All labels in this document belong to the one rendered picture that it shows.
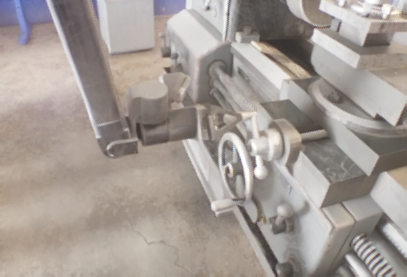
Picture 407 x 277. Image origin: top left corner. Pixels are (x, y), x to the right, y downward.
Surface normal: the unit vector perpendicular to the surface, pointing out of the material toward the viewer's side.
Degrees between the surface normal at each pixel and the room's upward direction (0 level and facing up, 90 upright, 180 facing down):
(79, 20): 95
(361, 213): 0
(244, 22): 90
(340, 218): 0
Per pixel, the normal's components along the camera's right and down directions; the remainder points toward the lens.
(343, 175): 0.05, -0.81
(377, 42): 0.29, 0.57
